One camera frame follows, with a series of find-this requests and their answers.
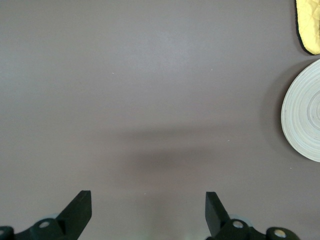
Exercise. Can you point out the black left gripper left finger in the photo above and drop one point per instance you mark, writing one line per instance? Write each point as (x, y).
(72, 220)

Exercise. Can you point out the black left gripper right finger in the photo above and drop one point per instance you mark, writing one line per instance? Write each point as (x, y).
(217, 220)

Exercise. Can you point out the round light wooden plate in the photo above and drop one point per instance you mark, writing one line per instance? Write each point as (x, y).
(302, 112)

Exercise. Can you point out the yellow quilted oven mitt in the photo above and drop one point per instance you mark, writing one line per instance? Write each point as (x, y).
(310, 25)

